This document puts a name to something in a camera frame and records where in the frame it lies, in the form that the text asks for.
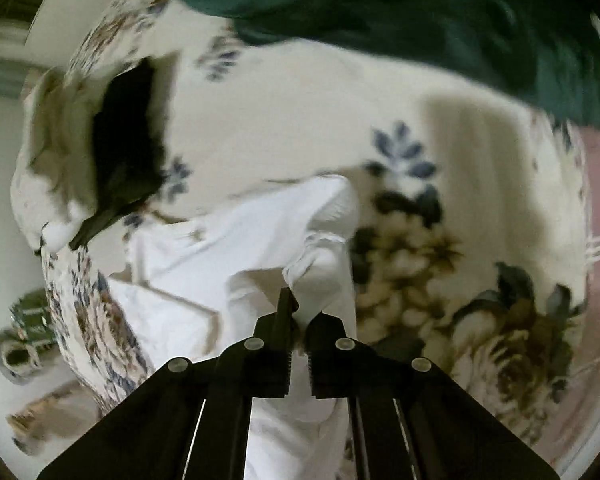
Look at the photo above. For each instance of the beige undergarment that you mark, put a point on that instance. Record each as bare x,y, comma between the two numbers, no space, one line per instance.
53,188

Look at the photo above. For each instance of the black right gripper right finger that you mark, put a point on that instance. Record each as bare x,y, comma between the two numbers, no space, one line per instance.
409,420

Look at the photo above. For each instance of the white t-shirt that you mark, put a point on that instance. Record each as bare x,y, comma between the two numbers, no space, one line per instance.
193,288

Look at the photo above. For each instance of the black garment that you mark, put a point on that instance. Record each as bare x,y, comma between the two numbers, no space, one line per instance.
127,151

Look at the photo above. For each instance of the white mug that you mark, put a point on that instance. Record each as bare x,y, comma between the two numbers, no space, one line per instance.
18,362

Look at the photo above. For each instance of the green wire rack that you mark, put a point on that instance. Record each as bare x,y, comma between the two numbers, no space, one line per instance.
32,318

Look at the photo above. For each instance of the floral bed sheet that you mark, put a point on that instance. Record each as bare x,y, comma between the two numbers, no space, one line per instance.
471,241

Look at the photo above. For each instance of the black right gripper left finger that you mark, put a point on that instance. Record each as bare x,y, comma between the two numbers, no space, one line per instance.
189,420

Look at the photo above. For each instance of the dark green plush blanket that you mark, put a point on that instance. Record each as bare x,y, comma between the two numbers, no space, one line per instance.
545,53

